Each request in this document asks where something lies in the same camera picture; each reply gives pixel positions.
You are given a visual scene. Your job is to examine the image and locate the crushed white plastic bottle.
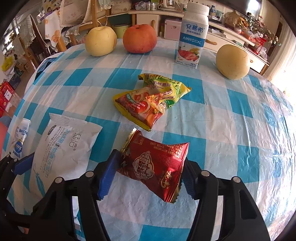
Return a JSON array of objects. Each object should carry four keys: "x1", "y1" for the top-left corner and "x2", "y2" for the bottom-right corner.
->
[{"x1": 9, "y1": 118, "x2": 31, "y2": 160}]

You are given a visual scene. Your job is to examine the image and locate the pink plastic basin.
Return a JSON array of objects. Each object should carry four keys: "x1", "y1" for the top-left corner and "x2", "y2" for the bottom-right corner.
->
[{"x1": 0, "y1": 122, "x2": 8, "y2": 158}]

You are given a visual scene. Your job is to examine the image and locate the white wet wipes pack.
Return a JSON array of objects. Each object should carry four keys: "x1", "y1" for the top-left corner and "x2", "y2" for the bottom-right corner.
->
[{"x1": 29, "y1": 113, "x2": 102, "y2": 197}]

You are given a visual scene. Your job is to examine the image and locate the dark red snack wrapper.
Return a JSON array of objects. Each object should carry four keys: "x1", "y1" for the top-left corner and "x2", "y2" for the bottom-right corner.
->
[{"x1": 117, "y1": 128, "x2": 189, "y2": 203}]

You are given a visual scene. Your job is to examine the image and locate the yellow orange snack bag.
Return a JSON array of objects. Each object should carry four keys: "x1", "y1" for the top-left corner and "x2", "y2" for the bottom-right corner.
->
[{"x1": 113, "y1": 85, "x2": 167, "y2": 131}]

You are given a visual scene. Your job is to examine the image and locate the green yellow snack bag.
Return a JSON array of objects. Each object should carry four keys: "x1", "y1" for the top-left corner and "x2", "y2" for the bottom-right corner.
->
[{"x1": 138, "y1": 73, "x2": 192, "y2": 108}]

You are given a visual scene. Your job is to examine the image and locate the green trash can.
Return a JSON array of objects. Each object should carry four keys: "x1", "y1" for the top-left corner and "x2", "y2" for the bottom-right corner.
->
[{"x1": 112, "y1": 24, "x2": 131, "y2": 39}]

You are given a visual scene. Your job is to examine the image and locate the red gift bags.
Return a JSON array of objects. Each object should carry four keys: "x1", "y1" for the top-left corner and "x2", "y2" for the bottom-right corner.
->
[{"x1": 0, "y1": 81, "x2": 16, "y2": 118}]

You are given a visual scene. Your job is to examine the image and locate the yellow plastic bag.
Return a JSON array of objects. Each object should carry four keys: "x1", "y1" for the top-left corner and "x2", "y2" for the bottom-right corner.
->
[{"x1": 1, "y1": 56, "x2": 15, "y2": 72}]

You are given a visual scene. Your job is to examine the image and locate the dark wooden chair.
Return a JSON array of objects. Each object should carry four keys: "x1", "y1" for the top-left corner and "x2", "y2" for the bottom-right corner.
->
[{"x1": 18, "y1": 14, "x2": 51, "y2": 68}]

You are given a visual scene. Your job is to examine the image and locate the blue checkered tablecloth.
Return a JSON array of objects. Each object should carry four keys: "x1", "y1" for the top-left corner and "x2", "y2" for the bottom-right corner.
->
[{"x1": 1, "y1": 39, "x2": 295, "y2": 240}]

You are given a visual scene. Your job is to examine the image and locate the dining table with cloth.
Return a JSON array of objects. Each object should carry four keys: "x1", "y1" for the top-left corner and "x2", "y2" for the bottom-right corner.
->
[{"x1": 42, "y1": 10, "x2": 67, "y2": 52}]

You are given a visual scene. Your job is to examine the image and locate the yellow pear left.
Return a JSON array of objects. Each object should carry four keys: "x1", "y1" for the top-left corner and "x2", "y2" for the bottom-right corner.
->
[{"x1": 85, "y1": 26, "x2": 117, "y2": 57}]

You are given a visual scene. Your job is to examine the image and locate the yellow pear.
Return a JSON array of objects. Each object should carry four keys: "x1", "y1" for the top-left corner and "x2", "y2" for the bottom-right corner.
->
[
  {"x1": 216, "y1": 44, "x2": 250, "y2": 80},
  {"x1": 85, "y1": 26, "x2": 117, "y2": 57}
]

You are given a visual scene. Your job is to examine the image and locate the wooden chair with cushion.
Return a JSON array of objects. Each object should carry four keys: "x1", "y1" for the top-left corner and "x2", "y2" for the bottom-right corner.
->
[{"x1": 60, "y1": 1, "x2": 112, "y2": 45}]

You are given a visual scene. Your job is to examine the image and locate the yellow pear right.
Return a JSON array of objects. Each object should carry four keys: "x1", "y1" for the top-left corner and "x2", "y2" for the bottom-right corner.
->
[{"x1": 216, "y1": 44, "x2": 250, "y2": 80}]

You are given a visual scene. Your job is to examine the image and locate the red apple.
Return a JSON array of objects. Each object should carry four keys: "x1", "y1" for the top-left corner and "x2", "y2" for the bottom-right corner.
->
[{"x1": 122, "y1": 24, "x2": 157, "y2": 54}]

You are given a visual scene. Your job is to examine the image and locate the white tv cabinet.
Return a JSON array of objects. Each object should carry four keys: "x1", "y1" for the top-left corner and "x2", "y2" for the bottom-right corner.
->
[{"x1": 127, "y1": 10, "x2": 269, "y2": 75}]

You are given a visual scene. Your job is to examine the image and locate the white yogurt drink bottle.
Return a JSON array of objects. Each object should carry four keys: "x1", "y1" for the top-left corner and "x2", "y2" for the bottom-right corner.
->
[{"x1": 175, "y1": 1, "x2": 210, "y2": 69}]

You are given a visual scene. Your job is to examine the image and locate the golden ornament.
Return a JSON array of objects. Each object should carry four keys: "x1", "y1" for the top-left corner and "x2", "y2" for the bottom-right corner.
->
[{"x1": 224, "y1": 11, "x2": 249, "y2": 29}]

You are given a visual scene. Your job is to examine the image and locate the pink storage box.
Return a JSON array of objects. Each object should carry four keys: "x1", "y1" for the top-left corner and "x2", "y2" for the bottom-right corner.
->
[{"x1": 164, "y1": 18, "x2": 182, "y2": 41}]

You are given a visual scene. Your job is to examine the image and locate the electric kettle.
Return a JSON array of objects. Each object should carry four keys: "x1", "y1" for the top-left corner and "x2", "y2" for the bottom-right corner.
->
[{"x1": 160, "y1": 0, "x2": 176, "y2": 11}]

